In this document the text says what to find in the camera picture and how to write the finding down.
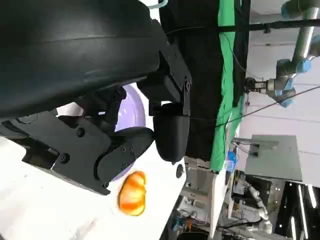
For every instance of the black round disc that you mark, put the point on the black round disc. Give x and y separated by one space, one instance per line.
180 171

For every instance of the green cloth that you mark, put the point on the green cloth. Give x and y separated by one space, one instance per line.
227 62

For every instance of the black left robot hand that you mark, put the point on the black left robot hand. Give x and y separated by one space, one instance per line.
62 50

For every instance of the grey panel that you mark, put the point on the grey panel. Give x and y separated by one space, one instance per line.
275 160

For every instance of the black bar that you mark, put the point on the black bar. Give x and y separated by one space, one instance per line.
287 25

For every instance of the blue item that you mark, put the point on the blue item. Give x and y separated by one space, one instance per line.
231 161

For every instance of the lilac plate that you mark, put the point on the lilac plate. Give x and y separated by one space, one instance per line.
132 110

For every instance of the orange toy bread roll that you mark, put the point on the orange toy bread roll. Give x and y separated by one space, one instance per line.
132 195

